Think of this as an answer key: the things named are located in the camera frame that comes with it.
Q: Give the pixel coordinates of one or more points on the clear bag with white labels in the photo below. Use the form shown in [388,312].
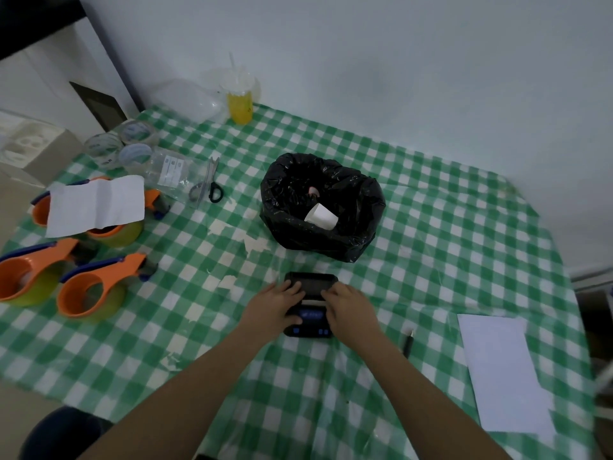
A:
[170,173]

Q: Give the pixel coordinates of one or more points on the person's right fingers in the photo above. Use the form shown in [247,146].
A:
[335,292]

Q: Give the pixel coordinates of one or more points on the black portable label printer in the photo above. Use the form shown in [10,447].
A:
[311,281]

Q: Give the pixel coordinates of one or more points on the dark flat panel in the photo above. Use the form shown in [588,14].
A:
[99,106]

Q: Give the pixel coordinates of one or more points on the person's left hand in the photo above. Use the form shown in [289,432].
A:
[266,313]

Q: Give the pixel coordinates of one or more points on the black shelf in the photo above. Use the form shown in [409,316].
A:
[36,21]

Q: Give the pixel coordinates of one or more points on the yellow drink cup with straw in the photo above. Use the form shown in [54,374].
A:
[240,102]

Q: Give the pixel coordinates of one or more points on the creased white paper sheet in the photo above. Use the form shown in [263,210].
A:
[96,205]

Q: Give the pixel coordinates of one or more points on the person's right hand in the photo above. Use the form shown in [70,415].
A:
[354,316]

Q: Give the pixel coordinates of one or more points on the person's left forearm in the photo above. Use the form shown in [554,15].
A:
[182,402]

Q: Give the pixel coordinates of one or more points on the pink scrap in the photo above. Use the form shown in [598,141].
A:
[313,191]

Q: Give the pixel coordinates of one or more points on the white paper cup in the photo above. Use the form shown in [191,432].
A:
[322,217]

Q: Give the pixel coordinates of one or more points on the person's left thumb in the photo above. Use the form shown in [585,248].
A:
[294,318]

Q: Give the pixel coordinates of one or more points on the dark round stool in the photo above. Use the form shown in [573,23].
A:
[62,433]

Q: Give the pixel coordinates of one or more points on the person's right forearm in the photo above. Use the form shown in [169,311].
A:
[421,407]

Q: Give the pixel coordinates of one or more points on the black bin bag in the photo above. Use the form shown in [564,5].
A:
[354,210]

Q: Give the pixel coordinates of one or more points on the black pen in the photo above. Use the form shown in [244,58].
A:
[408,343]

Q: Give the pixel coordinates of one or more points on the green white checkered tablecloth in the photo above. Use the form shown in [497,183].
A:
[431,244]

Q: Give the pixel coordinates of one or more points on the orange tape dispenser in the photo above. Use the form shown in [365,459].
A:
[93,289]
[28,275]
[40,209]
[122,233]

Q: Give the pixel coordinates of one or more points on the clear plastic bag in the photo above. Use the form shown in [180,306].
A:
[191,101]

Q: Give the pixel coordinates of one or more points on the flat white paper sheet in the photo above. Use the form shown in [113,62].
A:
[505,373]

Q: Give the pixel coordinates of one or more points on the cardboard box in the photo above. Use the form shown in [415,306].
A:
[33,148]

